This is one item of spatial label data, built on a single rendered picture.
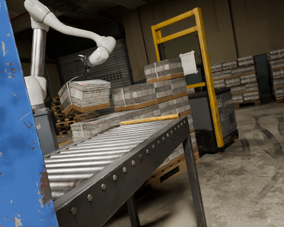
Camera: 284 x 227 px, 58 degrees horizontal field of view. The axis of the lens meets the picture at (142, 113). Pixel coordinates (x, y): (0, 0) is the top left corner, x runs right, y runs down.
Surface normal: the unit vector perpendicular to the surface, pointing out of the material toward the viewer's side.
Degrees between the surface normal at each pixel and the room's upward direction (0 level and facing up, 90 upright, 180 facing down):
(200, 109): 90
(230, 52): 90
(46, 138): 90
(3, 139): 90
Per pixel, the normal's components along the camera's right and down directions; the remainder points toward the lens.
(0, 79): 0.89, -0.14
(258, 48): -0.40, 0.17
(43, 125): 0.21, 0.06
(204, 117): -0.66, 0.21
